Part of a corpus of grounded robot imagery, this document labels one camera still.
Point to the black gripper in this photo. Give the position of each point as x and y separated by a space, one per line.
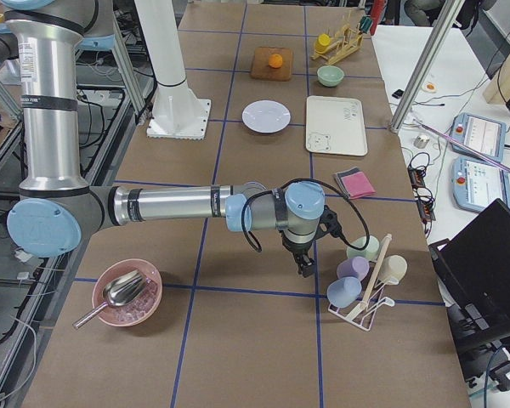
294 248

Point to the white round plate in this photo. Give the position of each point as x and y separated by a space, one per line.
266 116

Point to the orange fruit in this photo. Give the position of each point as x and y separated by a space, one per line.
275 61

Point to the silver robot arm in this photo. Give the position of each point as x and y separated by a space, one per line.
58 208

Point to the cream bear tray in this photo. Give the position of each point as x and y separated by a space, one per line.
336 126

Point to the blue pastel cup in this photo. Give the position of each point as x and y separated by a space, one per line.
342 292

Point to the purple pastel cup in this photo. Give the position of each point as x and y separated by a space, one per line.
357 267

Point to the green pastel cup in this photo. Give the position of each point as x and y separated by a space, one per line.
359 248

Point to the beige pastel cup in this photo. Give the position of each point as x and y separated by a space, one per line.
393 266

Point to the grey cloth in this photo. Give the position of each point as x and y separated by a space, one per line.
344 175

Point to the pink cloth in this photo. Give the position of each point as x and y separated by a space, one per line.
357 185

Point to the black laptop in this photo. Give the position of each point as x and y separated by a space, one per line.
474 266

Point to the pink bowl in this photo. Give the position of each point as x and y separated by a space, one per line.
143 306

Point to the metal scoop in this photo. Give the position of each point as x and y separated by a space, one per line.
119 292

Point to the lower teach pendant tablet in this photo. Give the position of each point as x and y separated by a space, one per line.
477 184

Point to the teach pendant tablet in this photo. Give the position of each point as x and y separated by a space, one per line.
477 184
484 135

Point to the green ceramic bowl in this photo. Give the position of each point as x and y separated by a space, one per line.
330 76

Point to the small black device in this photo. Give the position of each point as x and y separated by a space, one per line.
398 93

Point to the wooden cutting board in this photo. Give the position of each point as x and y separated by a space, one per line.
260 69

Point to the fried egg toy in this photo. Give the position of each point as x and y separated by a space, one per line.
429 87

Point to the upper teach pendant tablet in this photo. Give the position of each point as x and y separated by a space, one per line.
484 135

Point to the yellow cup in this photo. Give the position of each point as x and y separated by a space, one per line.
322 43

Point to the wooden dish rack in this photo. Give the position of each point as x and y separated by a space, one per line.
345 40

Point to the dark green cup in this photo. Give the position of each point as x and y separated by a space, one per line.
365 24

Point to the red cylinder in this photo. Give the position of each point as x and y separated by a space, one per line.
377 10

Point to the white wire cup rack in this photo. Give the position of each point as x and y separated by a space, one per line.
361 312

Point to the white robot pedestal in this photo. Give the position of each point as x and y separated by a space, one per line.
177 113

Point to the aluminium frame post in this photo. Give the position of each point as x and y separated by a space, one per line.
434 43

